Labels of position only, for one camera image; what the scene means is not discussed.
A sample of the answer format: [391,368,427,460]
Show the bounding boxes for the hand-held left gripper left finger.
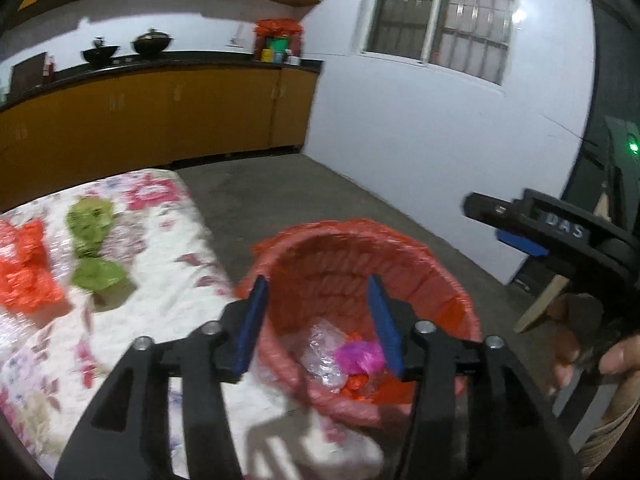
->
[54,275,271,480]

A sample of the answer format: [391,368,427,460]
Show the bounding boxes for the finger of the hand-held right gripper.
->
[463,191,551,259]

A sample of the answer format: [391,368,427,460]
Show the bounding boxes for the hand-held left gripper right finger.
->
[366,275,584,480]

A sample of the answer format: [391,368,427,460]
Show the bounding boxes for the magenta plastic bag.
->
[333,340,386,376]

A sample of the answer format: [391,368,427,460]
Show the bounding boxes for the small orange plastic bag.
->
[342,372,374,399]

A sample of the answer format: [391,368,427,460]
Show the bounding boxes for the clear bubble wrap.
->
[300,322,352,387]

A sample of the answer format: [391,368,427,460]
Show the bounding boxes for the red plastic basket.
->
[235,218,484,429]

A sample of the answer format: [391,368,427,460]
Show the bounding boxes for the person's right forearm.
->
[575,372,640,480]

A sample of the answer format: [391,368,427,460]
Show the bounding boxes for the person's right hand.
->
[546,292,640,398]

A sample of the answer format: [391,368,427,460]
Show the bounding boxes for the wooden plank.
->
[514,279,569,334]

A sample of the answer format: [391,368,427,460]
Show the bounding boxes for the floral tablecloth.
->
[0,169,387,480]

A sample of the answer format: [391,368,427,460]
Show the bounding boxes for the light green plastic bag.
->
[67,197,130,292]

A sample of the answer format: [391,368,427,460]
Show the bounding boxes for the barred window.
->
[360,0,519,86]

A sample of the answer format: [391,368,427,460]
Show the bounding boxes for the wooden base cabinets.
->
[0,62,321,212]

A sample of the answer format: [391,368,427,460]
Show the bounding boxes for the black kitchen countertop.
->
[0,56,325,112]

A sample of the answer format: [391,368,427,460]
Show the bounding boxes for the green box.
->
[263,37,289,63]

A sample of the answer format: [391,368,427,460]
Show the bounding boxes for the red bag on rack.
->
[253,18,305,64]

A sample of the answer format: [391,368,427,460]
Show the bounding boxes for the black wok with lid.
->
[130,28,170,56]
[81,37,121,65]

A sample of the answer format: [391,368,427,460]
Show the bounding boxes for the dark cutting board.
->
[9,52,49,94]

